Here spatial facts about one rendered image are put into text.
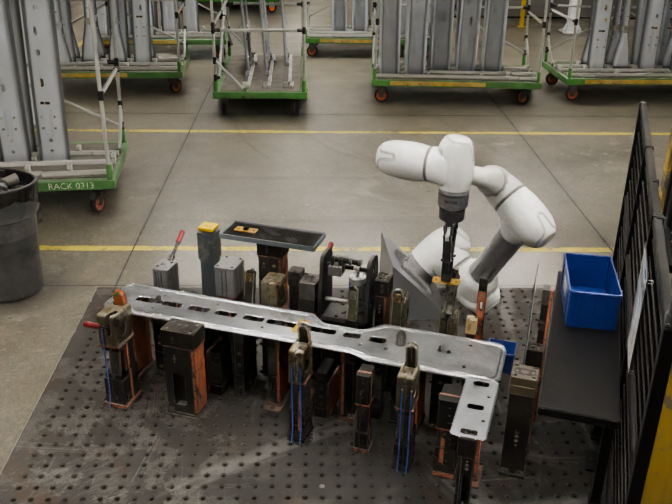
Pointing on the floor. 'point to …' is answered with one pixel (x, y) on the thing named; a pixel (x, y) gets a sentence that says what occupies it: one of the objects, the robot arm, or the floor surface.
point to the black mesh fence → (641, 418)
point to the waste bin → (19, 235)
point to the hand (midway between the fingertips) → (447, 268)
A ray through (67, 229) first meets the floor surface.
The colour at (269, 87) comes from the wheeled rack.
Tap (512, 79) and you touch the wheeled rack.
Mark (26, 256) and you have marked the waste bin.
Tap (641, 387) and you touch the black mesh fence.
